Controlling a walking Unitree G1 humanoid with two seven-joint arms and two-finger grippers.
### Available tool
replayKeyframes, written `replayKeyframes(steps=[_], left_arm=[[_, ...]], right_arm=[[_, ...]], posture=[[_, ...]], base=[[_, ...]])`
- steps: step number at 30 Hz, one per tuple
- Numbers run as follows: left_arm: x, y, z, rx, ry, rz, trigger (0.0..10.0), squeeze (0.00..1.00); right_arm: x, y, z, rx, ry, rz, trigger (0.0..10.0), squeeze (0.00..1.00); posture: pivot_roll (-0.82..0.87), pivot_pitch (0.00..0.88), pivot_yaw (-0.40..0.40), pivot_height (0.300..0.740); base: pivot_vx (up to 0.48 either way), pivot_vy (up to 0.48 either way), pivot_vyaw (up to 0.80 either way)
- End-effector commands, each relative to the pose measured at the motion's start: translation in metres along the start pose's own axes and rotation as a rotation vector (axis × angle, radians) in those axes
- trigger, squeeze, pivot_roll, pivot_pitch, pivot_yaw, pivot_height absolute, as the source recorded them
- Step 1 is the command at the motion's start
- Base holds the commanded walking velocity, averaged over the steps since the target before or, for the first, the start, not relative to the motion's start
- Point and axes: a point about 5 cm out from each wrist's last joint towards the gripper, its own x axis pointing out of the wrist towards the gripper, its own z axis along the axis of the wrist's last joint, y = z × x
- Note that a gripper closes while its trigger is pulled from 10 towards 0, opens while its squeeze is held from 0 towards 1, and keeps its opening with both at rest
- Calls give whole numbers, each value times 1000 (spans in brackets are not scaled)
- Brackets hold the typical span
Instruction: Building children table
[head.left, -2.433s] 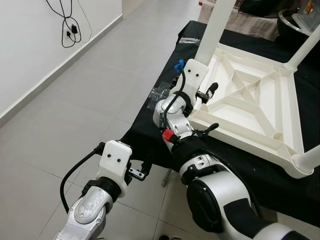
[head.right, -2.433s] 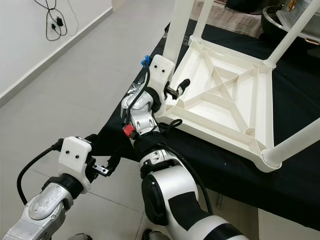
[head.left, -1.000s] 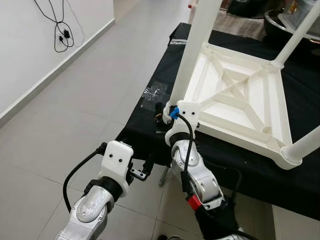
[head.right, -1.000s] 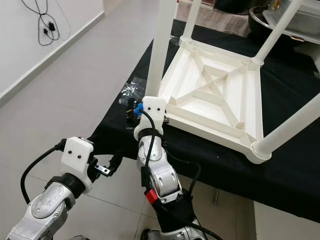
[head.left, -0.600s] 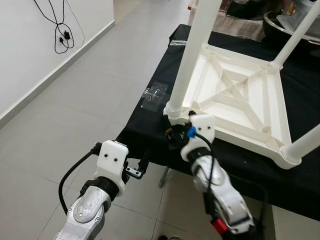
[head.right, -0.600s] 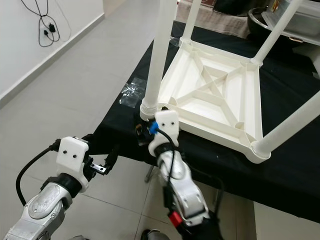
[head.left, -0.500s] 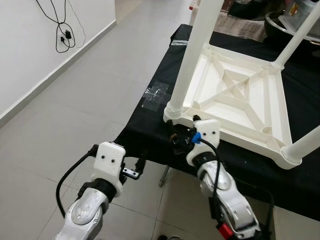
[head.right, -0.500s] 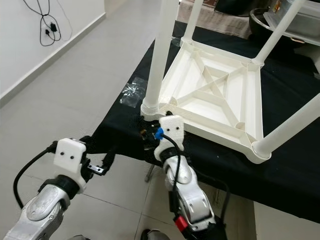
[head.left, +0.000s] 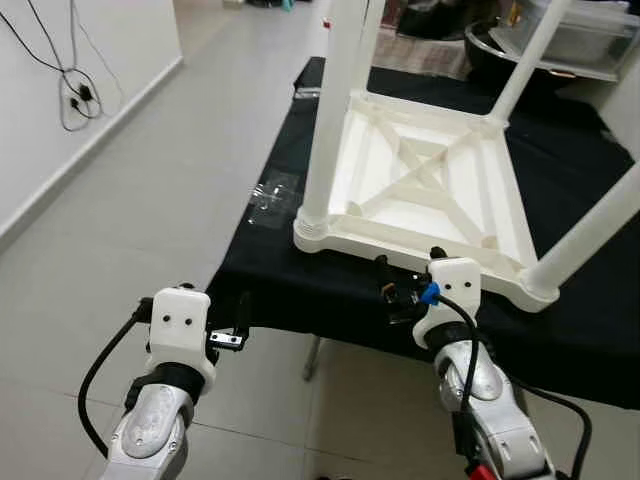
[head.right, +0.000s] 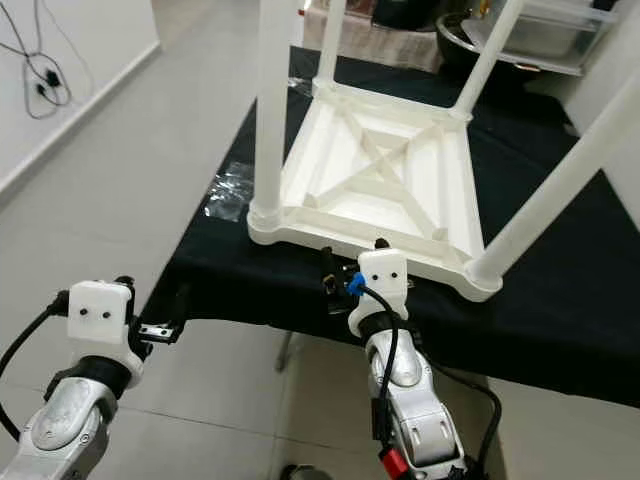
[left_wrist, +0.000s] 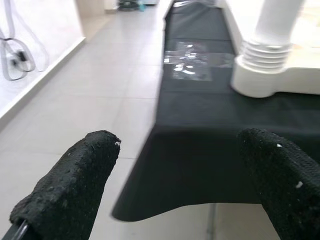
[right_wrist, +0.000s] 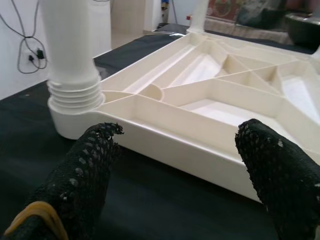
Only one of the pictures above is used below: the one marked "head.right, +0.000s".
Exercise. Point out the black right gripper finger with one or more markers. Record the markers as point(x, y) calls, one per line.
point(327, 268)
point(380, 244)

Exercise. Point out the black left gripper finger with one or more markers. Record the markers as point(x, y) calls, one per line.
point(179, 310)

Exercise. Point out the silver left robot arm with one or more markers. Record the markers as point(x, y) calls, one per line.
point(60, 430)

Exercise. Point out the black tablecloth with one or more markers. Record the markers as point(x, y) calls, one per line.
point(240, 290)

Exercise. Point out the metal table leg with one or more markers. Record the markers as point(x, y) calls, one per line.
point(285, 350)

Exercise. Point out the white plastic table top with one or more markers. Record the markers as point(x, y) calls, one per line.
point(400, 130)

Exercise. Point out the clear tape patch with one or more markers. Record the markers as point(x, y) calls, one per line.
point(228, 190)

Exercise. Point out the grey right robot foot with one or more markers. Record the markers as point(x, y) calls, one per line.
point(305, 472)

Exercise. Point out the checked cloth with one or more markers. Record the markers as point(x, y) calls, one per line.
point(380, 45)

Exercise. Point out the metal basin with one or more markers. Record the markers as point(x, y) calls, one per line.
point(455, 50)

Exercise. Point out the clear box green lid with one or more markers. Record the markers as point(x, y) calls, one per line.
point(550, 30)

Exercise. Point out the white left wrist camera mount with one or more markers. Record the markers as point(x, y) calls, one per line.
point(100, 315)

